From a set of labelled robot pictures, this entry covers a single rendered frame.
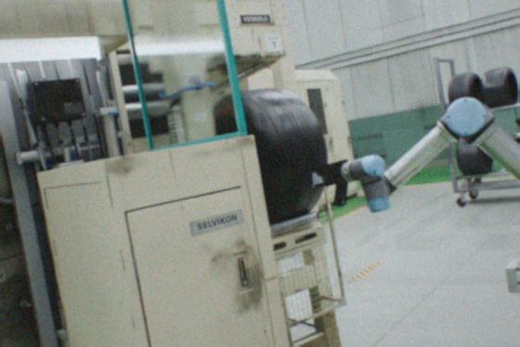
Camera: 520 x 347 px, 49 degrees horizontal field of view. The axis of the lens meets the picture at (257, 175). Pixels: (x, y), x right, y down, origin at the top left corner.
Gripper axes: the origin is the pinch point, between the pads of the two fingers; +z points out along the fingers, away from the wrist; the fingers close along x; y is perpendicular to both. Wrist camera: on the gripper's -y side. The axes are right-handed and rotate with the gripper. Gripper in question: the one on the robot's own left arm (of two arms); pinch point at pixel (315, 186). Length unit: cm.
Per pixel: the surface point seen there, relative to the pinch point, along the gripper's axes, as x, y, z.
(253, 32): -16, 76, 35
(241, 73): -15, 62, 50
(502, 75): -498, 76, 209
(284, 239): 12.7, -17.2, 10.7
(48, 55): 84, 65, 18
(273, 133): 14.9, 23.3, -2.1
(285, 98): 0.8, 36.9, 3.4
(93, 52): 68, 65, 18
